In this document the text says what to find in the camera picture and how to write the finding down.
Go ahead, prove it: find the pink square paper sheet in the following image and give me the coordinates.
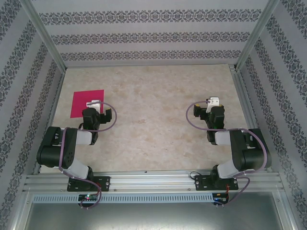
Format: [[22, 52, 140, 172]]
[[70, 89, 106, 118]]

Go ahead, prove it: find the grey metal sheet panel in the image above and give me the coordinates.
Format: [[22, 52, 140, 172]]
[[11, 189, 298, 230]]

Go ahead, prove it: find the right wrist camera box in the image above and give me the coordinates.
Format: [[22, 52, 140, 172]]
[[206, 97, 220, 113]]

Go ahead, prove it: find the aluminium side rail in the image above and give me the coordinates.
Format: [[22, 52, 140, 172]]
[[33, 68, 66, 175], [229, 64, 273, 173]]

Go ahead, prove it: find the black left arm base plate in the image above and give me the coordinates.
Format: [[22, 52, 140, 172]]
[[67, 176, 111, 192]]

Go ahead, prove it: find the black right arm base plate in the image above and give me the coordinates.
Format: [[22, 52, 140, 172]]
[[194, 174, 239, 192]]

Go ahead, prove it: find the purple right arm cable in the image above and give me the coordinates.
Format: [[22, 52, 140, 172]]
[[186, 100, 270, 209]]

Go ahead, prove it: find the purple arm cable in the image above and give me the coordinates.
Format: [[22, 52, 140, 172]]
[[58, 101, 118, 211], [186, 100, 270, 209]]

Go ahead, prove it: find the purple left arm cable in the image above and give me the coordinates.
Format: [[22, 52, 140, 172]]
[[58, 101, 118, 211]]

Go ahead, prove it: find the aluminium mounting rail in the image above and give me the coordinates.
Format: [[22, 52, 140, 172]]
[[23, 169, 282, 193]]

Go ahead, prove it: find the aluminium frame post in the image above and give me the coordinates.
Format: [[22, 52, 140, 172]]
[[236, 0, 282, 70], [21, 0, 67, 70]]

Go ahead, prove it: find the grey slotted cable duct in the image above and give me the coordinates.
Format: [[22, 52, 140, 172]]
[[32, 193, 231, 204]]

